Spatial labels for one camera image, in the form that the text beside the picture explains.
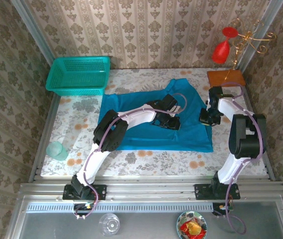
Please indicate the blue t-shirt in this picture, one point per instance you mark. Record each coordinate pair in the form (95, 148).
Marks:
(193, 139)

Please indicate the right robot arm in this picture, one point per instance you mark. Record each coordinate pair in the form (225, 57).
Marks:
(245, 139)

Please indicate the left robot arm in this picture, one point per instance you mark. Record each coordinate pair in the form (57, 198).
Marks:
(111, 132)

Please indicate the floral tablecloth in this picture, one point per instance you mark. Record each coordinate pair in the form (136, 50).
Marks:
(156, 164)

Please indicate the red plastic wine glass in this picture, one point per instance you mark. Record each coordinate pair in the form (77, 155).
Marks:
(219, 53)

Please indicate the black connector box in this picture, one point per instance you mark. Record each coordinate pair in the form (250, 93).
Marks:
(81, 207)
(217, 209)

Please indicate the patterned bowl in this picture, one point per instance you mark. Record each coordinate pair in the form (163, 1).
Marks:
(189, 214)

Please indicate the red yellow snack packet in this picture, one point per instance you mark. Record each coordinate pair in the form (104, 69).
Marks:
(192, 227)

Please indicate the pale green translucent cup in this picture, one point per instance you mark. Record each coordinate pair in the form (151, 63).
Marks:
(56, 150)

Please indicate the teal plastic basket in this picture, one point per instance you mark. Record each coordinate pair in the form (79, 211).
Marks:
(56, 83)

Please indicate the clear plastic cup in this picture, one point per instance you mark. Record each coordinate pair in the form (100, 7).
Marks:
(109, 225)

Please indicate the long aluminium mounting rail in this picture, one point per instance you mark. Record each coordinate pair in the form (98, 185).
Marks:
(151, 189)

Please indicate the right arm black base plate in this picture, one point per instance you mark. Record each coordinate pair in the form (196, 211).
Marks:
(201, 191)

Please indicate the aluminium side rail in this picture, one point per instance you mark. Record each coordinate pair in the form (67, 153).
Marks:
(269, 169)
(49, 112)

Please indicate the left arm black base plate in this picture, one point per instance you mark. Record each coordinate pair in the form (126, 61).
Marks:
(101, 191)

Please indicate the aluminium frame post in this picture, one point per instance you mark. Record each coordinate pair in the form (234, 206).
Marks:
(273, 10)
(32, 27)

